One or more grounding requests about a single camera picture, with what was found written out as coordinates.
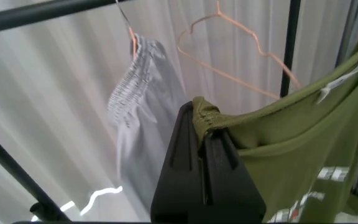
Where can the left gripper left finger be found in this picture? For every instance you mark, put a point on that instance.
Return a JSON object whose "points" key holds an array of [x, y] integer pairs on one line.
{"points": [[179, 186]]}

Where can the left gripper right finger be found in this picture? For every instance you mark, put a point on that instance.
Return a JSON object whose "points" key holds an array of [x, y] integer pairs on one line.
{"points": [[228, 186]]}

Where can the pale grey shorts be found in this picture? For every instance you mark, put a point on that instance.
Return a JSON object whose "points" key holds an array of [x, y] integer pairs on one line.
{"points": [[141, 124]]}

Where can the green garment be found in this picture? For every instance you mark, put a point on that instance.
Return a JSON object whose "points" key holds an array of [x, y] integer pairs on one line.
{"points": [[291, 140]]}

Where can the pink clothes hanger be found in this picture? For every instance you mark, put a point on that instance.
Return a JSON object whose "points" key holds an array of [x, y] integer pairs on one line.
{"points": [[218, 13], [133, 40]]}

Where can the black clothes rack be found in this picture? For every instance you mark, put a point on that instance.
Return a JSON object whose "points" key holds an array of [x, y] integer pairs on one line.
{"points": [[26, 14]]}

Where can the white curtain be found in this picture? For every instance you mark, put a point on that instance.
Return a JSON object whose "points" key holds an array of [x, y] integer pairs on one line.
{"points": [[57, 93]]}

